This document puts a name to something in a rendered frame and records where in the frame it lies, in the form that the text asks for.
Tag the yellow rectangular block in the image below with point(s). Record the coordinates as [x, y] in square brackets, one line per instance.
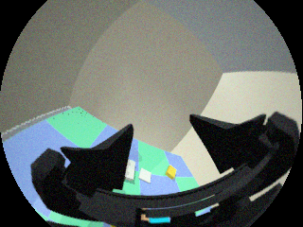
[171, 172]

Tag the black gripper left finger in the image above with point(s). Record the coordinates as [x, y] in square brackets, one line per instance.
[108, 159]

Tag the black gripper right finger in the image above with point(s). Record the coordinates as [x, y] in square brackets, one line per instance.
[224, 140]

